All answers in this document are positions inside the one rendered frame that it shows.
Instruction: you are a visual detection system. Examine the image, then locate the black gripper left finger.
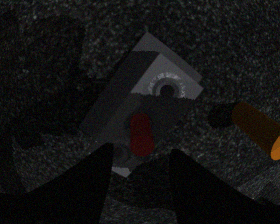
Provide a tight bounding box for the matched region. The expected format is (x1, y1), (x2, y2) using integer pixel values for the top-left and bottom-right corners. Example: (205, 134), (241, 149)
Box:
(0, 143), (114, 224)

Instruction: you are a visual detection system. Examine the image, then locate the orange cylinder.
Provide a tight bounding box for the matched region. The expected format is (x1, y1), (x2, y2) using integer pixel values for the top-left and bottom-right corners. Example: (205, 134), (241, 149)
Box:
(231, 102), (280, 161)

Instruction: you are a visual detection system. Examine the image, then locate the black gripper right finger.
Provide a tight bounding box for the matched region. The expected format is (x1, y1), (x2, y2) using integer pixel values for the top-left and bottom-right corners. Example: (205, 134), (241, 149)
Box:
(167, 149), (280, 224)

